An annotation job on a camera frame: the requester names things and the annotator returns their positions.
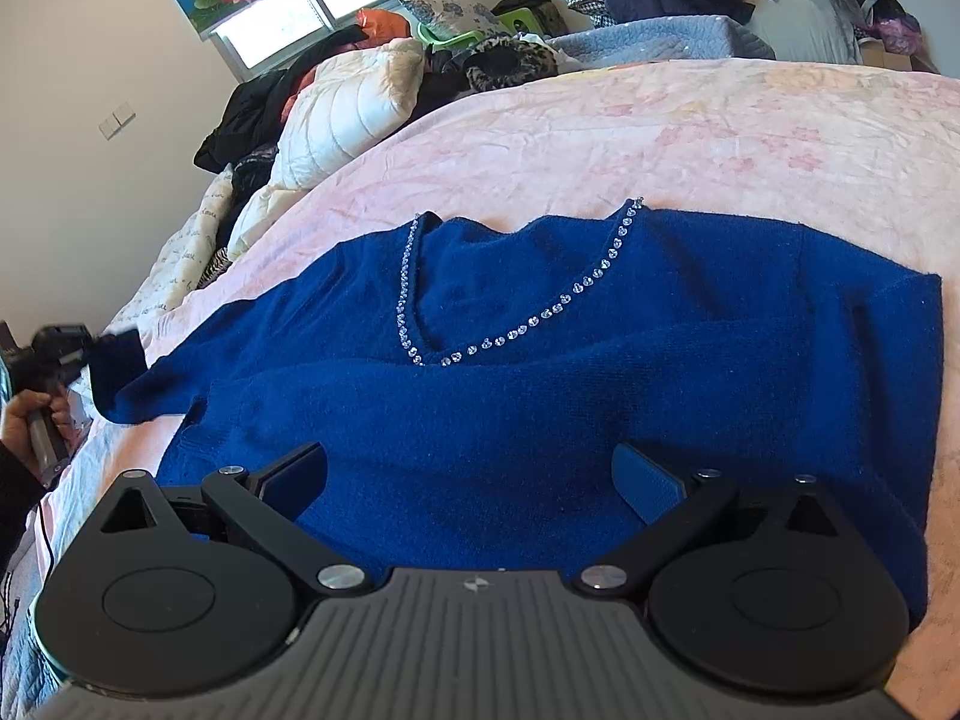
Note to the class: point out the black clothes heap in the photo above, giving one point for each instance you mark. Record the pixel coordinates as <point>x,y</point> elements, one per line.
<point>251,109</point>

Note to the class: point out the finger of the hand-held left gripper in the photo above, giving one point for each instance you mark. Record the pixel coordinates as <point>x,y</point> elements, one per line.
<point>85,349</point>

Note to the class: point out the clear plastic bag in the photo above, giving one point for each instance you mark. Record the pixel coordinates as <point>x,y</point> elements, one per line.
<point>810,15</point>

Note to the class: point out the purple cloth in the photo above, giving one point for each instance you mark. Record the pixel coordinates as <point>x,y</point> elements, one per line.
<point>896,36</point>

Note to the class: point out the leopard fur garment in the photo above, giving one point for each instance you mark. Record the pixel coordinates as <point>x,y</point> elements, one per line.
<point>510,60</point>

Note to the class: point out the person's left hand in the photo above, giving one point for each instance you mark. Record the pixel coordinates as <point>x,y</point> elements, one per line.
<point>22,420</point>

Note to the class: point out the white light switch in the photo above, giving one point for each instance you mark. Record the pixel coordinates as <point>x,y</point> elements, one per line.
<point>117,120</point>

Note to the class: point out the grey floral pillow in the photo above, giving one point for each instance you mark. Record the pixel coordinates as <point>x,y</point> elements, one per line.
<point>450,6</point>

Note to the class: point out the white quilted duvet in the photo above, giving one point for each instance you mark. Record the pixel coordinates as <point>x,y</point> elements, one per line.
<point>341,112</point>

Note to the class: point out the person's left forearm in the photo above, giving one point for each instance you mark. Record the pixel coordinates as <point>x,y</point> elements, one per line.
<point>13,495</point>

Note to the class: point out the white script-printed quilt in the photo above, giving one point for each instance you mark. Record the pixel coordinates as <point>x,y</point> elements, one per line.
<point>184,255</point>

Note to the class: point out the light blue blanket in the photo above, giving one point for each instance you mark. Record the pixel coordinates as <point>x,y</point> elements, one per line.
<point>660,41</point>

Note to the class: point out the cardboard box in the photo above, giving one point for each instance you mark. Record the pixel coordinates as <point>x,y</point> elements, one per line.
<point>900,58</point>

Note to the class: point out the white bed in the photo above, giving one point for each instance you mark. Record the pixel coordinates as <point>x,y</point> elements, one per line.
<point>615,142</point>

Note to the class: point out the orange cloth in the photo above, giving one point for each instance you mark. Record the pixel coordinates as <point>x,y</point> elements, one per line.
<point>382,24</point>

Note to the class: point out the green plastic item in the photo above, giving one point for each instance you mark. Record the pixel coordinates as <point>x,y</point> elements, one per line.
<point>517,19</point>

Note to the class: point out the grey quilted bed cover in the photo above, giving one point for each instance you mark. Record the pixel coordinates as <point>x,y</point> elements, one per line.
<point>30,630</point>

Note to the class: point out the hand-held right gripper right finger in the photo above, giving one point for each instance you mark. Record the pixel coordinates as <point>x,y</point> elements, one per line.
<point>645,481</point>

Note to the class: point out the window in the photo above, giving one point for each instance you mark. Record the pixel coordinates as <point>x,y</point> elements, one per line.
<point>300,11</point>

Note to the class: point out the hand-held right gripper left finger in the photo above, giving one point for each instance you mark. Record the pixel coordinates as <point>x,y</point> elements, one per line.
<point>300,476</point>

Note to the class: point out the blue beaded knit sweater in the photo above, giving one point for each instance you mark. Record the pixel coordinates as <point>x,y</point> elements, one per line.
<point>525,405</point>

